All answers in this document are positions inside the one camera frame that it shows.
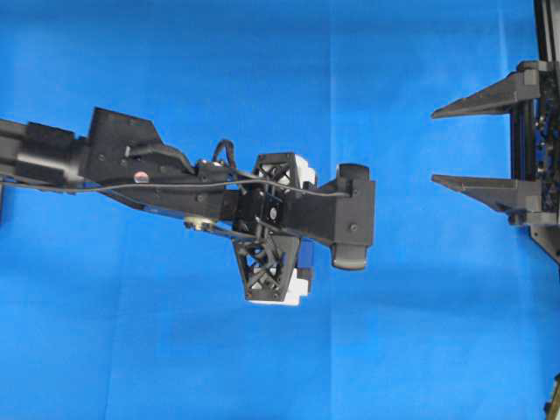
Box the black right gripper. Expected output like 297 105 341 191
431 61 559 262

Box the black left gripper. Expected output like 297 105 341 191
233 153 317 305

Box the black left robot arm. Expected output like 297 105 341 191
1 108 318 305

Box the blue table mat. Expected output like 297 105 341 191
1 1 559 419

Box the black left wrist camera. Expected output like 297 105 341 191
281 164 375 270

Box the black camera cable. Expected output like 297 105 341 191
65 138 354 198

